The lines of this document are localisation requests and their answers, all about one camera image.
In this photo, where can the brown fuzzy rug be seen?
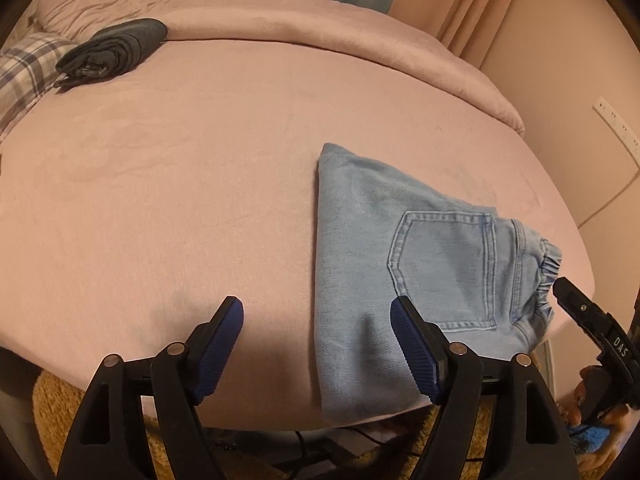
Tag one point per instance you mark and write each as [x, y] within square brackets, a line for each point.
[55, 410]

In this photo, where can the light blue denim pants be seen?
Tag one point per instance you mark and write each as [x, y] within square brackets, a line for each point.
[380, 260]

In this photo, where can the plaid grey white cloth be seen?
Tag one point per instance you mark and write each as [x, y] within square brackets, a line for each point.
[27, 67]

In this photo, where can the blue fuzzy cloth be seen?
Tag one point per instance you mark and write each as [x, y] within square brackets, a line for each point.
[590, 437]

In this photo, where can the dark grey folded cloth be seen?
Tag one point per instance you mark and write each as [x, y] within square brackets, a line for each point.
[112, 47]

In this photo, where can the pink bed sheet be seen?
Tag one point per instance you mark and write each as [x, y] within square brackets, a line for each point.
[165, 185]

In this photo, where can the person's right hand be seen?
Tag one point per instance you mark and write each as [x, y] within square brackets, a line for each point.
[579, 400]

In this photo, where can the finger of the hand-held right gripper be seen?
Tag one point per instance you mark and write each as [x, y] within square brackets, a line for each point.
[577, 302]

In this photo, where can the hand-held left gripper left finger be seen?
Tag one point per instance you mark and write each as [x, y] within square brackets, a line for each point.
[222, 340]

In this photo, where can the white wall power strip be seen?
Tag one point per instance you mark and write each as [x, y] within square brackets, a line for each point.
[617, 122]

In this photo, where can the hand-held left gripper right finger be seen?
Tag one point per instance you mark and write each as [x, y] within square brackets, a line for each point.
[412, 347]

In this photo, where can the pink duvet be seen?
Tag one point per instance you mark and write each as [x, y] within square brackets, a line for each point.
[300, 20]

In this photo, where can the pink curtain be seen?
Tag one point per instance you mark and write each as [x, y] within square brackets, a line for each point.
[465, 0]

